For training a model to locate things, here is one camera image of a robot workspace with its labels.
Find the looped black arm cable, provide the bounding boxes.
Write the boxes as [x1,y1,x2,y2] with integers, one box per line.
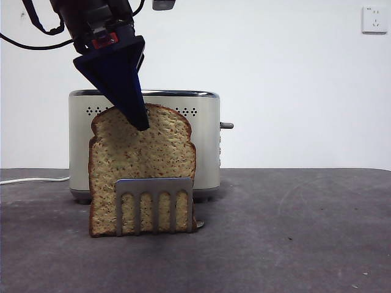
[21,0,67,35]

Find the long black arm cable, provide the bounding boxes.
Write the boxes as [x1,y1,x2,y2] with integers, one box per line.
[0,32,76,50]

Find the white wall socket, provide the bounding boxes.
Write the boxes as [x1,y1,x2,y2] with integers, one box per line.
[362,5,389,35]

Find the cream two-slot toaster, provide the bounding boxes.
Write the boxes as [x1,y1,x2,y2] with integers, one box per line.
[68,89,221,204]

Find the shiny metal toast rack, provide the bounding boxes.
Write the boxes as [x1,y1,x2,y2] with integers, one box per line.
[115,178,205,237]

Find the brown wholegrain bread slice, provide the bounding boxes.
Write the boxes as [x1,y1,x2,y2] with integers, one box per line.
[88,103,198,238]

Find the white power cable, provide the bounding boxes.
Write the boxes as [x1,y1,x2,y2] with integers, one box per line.
[0,176,70,186]

